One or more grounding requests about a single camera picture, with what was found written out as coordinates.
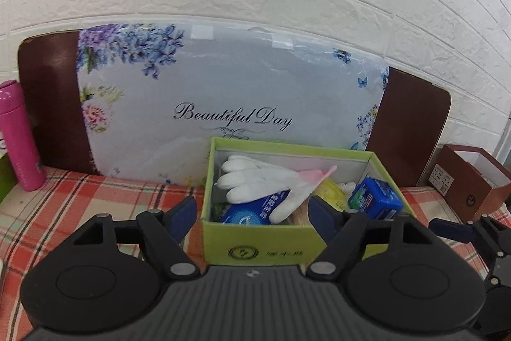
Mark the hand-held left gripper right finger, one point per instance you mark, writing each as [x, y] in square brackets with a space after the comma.
[323, 213]

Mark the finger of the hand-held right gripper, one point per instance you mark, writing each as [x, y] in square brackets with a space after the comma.
[451, 229]

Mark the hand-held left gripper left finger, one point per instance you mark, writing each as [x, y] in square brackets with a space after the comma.
[183, 213]

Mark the blue mint tin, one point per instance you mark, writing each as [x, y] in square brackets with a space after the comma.
[373, 199]

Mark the blue medicine box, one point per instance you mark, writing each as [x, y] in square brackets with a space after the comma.
[247, 215]

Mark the large light green box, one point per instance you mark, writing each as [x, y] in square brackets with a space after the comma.
[255, 241]

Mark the yellow packet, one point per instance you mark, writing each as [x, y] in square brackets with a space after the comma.
[332, 194]

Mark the brown cardboard box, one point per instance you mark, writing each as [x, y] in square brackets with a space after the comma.
[471, 185]

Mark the plaid bed sheet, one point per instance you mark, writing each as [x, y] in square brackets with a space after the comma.
[80, 205]

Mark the floral Beautiful Day board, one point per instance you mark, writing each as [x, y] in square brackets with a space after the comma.
[239, 77]

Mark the brown wooden headboard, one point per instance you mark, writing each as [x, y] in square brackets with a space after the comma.
[52, 105]

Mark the pink thermos bottle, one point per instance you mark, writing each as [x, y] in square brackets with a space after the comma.
[22, 137]

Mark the small open green box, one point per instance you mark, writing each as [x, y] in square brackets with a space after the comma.
[6, 181]

